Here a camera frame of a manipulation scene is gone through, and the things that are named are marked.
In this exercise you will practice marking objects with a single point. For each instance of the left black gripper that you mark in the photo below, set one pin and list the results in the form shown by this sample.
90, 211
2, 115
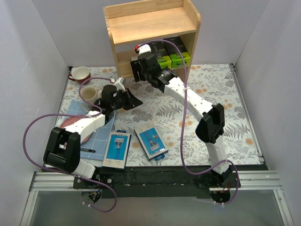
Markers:
125, 99

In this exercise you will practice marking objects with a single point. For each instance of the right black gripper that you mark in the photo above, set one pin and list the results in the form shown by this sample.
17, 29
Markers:
137, 70

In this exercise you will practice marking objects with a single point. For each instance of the green black Gillette razor box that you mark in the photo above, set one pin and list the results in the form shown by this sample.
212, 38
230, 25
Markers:
174, 53
161, 54

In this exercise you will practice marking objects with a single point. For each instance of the blue Harry's razor pack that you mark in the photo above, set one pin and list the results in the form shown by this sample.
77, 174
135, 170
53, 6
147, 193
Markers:
116, 150
151, 141

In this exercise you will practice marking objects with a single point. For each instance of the white Harry's razor box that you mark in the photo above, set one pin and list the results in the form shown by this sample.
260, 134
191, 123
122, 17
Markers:
134, 58

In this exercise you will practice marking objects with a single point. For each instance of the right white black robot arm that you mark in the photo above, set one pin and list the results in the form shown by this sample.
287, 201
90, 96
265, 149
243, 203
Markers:
211, 119

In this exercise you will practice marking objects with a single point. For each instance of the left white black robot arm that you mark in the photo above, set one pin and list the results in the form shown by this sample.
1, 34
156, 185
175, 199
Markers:
63, 147

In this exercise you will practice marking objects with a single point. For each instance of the wooden two-tier shelf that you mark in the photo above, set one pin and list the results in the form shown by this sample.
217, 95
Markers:
145, 20

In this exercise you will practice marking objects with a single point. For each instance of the cream ceramic mug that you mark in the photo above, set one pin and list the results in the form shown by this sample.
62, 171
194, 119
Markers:
90, 94

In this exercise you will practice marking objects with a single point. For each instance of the floral patterned tablecloth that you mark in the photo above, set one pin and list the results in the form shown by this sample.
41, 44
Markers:
215, 84

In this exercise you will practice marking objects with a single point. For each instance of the blue checked cloth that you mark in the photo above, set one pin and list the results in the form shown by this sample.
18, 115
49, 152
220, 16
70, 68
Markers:
98, 140

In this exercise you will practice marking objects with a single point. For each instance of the red ceramic mug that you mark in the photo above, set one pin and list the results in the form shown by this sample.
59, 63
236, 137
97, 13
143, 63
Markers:
80, 74

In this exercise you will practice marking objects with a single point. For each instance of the pink dotted plate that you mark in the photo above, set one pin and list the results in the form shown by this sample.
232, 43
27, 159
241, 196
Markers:
83, 126

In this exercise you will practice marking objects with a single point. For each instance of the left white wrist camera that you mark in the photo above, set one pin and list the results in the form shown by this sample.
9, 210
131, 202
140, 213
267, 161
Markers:
118, 83

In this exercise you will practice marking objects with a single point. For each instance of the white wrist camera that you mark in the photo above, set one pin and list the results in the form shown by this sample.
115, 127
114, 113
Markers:
118, 83
140, 49

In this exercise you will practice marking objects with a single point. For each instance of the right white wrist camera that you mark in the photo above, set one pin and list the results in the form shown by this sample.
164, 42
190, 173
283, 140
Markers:
140, 49

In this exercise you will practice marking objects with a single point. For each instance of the knife with wooden handle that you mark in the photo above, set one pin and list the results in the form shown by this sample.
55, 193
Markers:
87, 150

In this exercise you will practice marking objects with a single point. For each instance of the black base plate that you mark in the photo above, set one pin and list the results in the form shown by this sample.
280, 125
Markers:
154, 182

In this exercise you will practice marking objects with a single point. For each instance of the aluminium rail frame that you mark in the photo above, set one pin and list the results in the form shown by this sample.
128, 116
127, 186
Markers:
250, 180

